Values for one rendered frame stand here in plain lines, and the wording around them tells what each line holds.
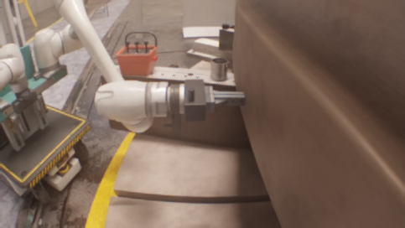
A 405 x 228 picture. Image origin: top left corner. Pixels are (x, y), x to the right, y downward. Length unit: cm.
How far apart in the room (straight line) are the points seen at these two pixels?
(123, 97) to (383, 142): 56
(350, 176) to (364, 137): 5
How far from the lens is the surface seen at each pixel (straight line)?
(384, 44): 40
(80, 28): 85
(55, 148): 160
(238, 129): 135
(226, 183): 124
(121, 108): 64
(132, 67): 132
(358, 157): 27
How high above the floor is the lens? 125
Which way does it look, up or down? 34 degrees down
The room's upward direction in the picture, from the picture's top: 2 degrees clockwise
